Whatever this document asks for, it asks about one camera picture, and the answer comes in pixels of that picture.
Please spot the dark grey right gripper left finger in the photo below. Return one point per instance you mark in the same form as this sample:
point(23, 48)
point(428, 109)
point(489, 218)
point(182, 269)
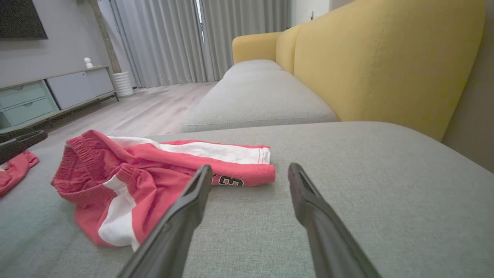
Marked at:
point(173, 231)

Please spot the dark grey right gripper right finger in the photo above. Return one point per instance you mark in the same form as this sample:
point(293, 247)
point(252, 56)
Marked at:
point(328, 243)

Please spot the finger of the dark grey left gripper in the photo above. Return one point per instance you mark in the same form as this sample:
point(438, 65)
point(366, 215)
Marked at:
point(19, 146)

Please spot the red and white shorts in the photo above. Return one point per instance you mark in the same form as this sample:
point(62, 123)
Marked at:
point(15, 170)

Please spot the large grey sofa seat cushion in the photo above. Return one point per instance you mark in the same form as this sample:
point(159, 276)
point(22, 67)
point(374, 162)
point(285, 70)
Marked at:
point(386, 193)

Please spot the mint grey TV cabinet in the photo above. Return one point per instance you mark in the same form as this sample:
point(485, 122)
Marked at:
point(77, 88)

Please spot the small white figurine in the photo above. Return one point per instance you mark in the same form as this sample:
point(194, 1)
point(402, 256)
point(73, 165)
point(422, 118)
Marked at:
point(88, 63)

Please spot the white ribbed planter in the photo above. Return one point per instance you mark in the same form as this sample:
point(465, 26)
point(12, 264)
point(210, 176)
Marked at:
point(123, 84)

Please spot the black television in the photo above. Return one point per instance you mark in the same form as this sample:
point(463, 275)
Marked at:
point(19, 17)

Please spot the brown tree trunk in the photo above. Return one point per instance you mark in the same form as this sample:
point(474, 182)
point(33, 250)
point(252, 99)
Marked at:
point(106, 38)

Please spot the grey curtain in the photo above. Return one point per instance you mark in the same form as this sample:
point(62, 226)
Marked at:
point(162, 42)
point(239, 23)

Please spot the yellow sofa backrest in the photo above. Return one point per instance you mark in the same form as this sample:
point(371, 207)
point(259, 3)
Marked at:
point(366, 58)

